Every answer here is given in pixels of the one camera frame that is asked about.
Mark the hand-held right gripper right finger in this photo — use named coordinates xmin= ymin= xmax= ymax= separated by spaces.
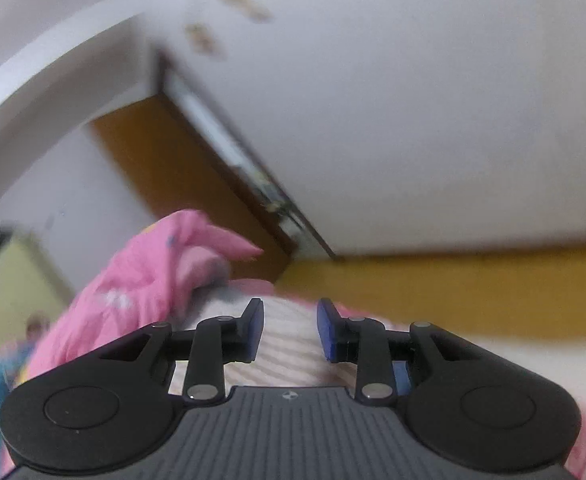
xmin=316 ymin=297 xmax=480 ymax=406

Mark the light blue folded cloth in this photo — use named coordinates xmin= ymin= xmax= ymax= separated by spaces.
xmin=393 ymin=361 xmax=412 ymax=397

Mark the dark bundle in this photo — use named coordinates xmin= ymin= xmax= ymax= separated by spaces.
xmin=0 ymin=224 xmax=17 ymax=262

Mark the pink grey floral quilt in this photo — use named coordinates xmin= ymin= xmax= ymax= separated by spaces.
xmin=0 ymin=209 xmax=267 ymax=461

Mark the beige white houndstooth knit cardigan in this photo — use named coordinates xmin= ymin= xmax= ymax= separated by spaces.
xmin=168 ymin=294 xmax=414 ymax=397

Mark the pale yellow wardrobe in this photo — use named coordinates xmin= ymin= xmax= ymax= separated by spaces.
xmin=0 ymin=232 xmax=74 ymax=362

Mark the short hanging wall ornament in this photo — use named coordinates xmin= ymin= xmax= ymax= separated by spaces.
xmin=185 ymin=24 xmax=227 ymax=59

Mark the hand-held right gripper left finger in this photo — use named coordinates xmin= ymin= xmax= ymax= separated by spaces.
xmin=99 ymin=297 xmax=266 ymax=404

